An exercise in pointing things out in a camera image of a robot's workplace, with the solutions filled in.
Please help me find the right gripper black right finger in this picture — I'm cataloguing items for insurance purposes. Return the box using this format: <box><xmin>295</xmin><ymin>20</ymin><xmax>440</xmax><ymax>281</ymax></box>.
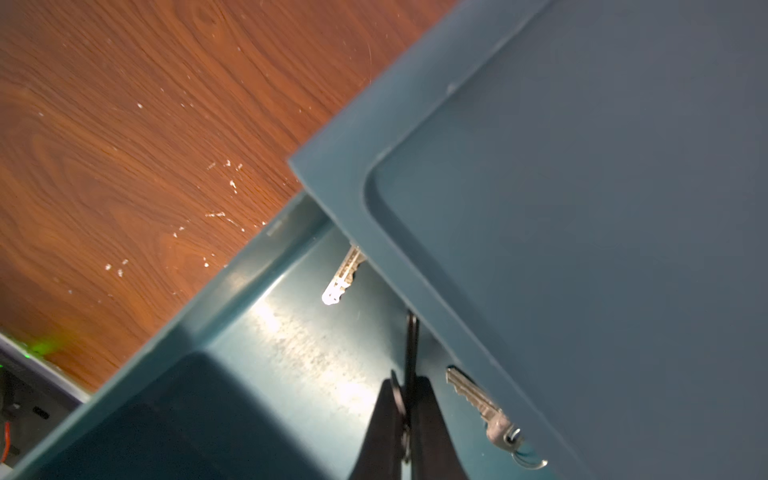
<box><xmin>405</xmin><ymin>312</ymin><xmax>468</xmax><ymax>480</ymax></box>

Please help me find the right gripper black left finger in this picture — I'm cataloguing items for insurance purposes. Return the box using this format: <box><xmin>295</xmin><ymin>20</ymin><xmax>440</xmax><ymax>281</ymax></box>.
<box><xmin>349</xmin><ymin>370</ymin><xmax>408</xmax><ymax>480</ymax></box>

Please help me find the silver keys black tag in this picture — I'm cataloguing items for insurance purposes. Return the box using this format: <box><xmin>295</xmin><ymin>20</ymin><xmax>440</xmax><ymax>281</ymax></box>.
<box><xmin>445</xmin><ymin>366</ymin><xmax>549</xmax><ymax>471</ymax></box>
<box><xmin>321</xmin><ymin>246</ymin><xmax>367</xmax><ymax>306</ymax></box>

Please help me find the teal drawer tray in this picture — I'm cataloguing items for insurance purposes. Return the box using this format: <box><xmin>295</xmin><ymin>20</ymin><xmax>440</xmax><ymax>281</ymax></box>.
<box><xmin>11</xmin><ymin>194</ymin><xmax>554</xmax><ymax>479</ymax></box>

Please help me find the teal drawer cabinet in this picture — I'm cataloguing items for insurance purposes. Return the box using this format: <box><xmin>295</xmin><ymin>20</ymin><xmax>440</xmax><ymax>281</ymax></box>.
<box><xmin>290</xmin><ymin>1</ymin><xmax>767</xmax><ymax>479</ymax></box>

